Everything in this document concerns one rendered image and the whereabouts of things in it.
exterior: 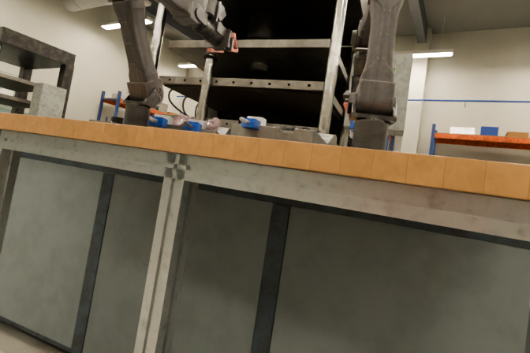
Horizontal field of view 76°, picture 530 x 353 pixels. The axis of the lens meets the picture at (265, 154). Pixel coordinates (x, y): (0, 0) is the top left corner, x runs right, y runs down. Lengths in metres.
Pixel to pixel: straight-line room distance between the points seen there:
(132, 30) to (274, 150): 0.56
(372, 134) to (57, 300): 1.22
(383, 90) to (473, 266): 0.46
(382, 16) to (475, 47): 7.51
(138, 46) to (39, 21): 7.81
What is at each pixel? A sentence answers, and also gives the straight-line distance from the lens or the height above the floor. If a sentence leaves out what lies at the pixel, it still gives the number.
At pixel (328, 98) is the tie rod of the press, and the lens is 1.75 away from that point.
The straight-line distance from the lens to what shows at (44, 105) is 5.19.
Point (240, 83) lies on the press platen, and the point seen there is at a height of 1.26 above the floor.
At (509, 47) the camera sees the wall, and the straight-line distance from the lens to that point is 8.25.
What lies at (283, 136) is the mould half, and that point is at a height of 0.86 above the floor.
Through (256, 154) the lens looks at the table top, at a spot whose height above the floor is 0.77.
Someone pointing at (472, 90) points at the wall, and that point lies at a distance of 7.94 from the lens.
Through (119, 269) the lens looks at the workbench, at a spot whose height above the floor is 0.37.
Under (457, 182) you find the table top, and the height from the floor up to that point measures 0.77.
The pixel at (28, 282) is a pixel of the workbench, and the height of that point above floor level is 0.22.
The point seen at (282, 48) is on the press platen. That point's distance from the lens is 2.04.
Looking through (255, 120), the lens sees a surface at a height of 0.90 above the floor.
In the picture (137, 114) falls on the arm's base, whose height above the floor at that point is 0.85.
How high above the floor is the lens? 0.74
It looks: 4 degrees up
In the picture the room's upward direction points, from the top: 9 degrees clockwise
